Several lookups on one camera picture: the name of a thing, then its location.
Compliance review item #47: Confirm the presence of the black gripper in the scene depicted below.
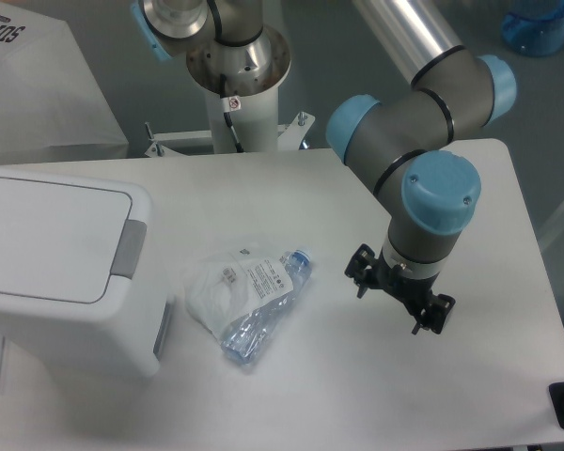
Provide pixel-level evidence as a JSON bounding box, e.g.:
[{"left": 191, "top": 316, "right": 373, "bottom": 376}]
[{"left": 344, "top": 243, "right": 455, "bottom": 334}]

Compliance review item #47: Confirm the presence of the white push-button trash can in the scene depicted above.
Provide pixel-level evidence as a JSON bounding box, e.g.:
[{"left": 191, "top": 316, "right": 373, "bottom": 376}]
[{"left": 0, "top": 166, "right": 174, "bottom": 378}]

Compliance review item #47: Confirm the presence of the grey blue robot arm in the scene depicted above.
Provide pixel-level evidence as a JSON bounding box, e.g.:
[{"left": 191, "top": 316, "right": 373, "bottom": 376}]
[{"left": 132, "top": 1, "right": 516, "bottom": 333}]

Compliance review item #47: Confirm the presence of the crushed clear plastic bottle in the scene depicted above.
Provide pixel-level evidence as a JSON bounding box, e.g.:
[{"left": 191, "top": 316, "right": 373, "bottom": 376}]
[{"left": 221, "top": 249, "right": 311, "bottom": 365}]

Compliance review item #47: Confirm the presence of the clear bag with white contents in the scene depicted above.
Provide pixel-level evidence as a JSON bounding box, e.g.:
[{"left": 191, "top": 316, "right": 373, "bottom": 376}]
[{"left": 185, "top": 241, "right": 298, "bottom": 365}]

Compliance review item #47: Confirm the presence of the blue translucent water jug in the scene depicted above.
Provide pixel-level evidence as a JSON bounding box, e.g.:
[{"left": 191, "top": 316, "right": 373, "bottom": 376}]
[{"left": 500, "top": 1, "right": 564, "bottom": 57}]

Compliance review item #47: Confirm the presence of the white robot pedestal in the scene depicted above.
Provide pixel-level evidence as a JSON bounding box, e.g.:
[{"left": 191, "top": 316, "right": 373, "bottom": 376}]
[{"left": 143, "top": 23, "right": 317, "bottom": 158}]

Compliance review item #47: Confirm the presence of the black cable on pedestal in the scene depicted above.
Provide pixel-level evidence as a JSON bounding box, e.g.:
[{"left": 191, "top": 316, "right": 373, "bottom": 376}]
[{"left": 217, "top": 73, "right": 244, "bottom": 154}]

